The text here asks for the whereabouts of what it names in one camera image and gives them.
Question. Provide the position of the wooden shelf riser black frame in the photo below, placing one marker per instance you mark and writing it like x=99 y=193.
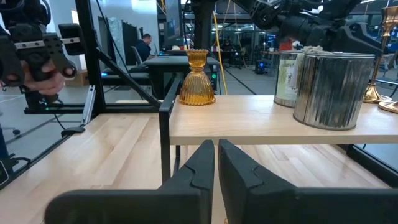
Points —
x=248 y=118

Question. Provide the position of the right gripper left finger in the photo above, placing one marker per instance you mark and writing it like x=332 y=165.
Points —
x=140 y=208

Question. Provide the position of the person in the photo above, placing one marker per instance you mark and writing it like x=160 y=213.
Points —
x=144 y=49

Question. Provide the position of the silver aluminium extrusion bar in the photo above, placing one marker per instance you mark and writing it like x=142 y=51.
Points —
x=88 y=105

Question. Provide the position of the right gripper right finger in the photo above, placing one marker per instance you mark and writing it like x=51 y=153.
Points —
x=295 y=208

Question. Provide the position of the person's hand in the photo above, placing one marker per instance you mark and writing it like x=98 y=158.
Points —
x=46 y=84

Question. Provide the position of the silver tin can with tag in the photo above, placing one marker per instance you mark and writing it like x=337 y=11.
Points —
x=332 y=93
x=284 y=81

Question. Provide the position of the black overhead rig frame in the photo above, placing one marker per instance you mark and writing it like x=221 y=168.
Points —
x=90 y=62

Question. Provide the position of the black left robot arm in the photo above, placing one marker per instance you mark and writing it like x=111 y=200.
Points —
x=295 y=25

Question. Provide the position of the black table rail frame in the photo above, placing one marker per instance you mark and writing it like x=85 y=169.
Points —
x=373 y=161

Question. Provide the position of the amber ribbed glass candle holder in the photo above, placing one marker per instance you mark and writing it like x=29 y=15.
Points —
x=196 y=90
x=225 y=221

